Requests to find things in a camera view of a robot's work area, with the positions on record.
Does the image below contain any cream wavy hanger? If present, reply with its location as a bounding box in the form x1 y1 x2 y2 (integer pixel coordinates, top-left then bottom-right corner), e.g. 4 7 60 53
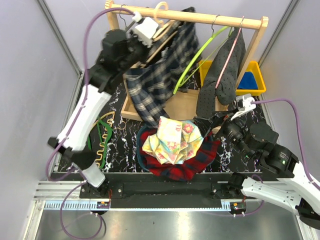
91 111 127 163

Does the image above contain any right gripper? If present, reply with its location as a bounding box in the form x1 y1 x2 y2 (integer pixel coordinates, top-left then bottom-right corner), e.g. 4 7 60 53
191 106 254 159

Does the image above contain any wooden hanger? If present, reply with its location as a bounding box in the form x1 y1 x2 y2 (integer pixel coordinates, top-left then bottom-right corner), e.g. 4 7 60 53
141 1 181 68

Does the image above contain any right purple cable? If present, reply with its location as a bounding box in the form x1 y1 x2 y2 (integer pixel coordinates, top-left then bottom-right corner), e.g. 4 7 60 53
251 97 320 191

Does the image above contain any grey dotted skirt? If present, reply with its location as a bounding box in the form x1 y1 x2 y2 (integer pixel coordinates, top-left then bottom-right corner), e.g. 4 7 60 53
196 28 246 118

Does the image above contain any floral pastel skirt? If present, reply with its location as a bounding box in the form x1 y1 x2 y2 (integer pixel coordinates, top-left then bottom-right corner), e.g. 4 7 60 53
142 116 204 165

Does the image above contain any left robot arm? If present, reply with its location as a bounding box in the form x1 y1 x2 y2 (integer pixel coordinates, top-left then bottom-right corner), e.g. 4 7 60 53
48 27 155 198

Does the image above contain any yellow plastic bin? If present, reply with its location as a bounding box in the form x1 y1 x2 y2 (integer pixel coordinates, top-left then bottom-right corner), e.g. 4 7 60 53
199 60 267 96

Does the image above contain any grey wire hanger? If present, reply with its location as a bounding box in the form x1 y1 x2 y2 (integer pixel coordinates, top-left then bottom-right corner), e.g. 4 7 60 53
119 14 136 32

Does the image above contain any red plaid skirt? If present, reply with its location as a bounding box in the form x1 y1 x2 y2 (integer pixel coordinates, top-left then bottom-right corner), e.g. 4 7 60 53
136 126 221 182

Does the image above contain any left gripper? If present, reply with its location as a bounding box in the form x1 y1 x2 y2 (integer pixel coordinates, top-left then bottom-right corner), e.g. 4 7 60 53
117 27 154 73

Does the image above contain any wooden clothes rack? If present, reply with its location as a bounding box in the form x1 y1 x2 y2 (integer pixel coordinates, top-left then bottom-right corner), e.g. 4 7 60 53
105 0 269 121

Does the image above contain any blue cloth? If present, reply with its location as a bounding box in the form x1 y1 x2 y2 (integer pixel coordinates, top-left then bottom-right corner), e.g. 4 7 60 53
237 71 258 90

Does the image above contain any navy plaid skirt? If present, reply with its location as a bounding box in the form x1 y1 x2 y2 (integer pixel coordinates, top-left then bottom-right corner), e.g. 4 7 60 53
125 21 200 128

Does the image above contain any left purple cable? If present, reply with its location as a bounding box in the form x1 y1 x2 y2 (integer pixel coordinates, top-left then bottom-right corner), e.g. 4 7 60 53
45 7 137 182

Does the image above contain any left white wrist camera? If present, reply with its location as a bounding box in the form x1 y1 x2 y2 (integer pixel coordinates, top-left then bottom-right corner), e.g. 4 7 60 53
132 11 159 48

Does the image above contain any lime green hanger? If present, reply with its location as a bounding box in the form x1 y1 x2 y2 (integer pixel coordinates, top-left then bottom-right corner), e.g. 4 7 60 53
173 14 232 95

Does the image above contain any teal plastic tray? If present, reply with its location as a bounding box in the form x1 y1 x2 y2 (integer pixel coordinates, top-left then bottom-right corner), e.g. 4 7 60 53
137 117 204 171

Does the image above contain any purple cable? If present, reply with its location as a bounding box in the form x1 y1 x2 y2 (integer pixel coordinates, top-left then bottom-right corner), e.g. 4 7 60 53
251 97 320 191
45 7 137 182

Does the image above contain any pink hanger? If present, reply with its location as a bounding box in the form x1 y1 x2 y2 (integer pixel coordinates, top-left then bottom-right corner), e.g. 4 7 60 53
215 16 245 89

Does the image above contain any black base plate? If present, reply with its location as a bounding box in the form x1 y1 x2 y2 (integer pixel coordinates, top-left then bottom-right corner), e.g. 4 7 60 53
79 172 244 212

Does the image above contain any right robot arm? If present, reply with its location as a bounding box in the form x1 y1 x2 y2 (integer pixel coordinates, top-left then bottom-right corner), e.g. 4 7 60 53
193 111 320 229

